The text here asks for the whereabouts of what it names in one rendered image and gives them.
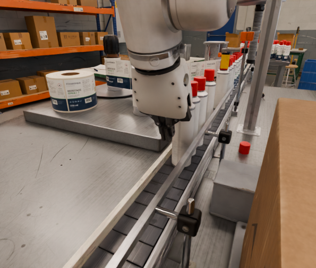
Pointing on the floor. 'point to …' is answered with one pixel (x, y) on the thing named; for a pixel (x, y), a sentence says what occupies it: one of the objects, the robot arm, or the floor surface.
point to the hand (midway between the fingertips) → (167, 130)
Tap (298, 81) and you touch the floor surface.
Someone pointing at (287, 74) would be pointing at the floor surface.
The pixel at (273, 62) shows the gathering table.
